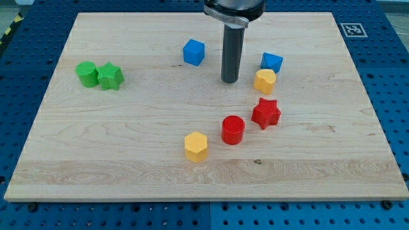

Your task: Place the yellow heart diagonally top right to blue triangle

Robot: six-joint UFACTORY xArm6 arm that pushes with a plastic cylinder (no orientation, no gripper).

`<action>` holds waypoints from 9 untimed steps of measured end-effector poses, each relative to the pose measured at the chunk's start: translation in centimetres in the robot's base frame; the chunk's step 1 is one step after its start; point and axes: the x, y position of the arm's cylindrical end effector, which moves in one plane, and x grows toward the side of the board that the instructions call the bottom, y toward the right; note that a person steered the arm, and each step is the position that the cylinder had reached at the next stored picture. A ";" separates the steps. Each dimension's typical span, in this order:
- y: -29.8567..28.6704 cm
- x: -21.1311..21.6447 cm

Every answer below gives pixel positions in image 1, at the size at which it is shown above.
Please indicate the white fiducial marker tag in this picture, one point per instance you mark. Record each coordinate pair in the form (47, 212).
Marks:
(353, 30)

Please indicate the red star block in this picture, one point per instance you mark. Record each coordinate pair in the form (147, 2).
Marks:
(266, 113)

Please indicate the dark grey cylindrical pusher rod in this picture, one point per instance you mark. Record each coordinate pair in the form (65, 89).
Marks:
(231, 53)

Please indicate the yellow heart block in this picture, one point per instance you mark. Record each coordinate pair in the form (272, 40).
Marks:
(265, 81)

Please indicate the green star block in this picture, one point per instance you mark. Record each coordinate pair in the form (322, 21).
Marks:
(110, 76)

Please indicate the red cylinder block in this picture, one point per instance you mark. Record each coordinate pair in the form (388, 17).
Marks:
(232, 130)

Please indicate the yellow hexagon block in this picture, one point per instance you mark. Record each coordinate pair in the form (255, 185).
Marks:
(196, 147)

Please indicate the blue triangle block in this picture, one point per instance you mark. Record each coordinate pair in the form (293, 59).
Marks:
(272, 62)

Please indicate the wooden board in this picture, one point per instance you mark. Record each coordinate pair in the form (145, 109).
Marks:
(127, 145)

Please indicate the blue cube block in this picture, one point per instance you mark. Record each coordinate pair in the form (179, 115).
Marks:
(194, 52)

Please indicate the green cylinder block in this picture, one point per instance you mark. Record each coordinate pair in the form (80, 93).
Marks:
(87, 74)

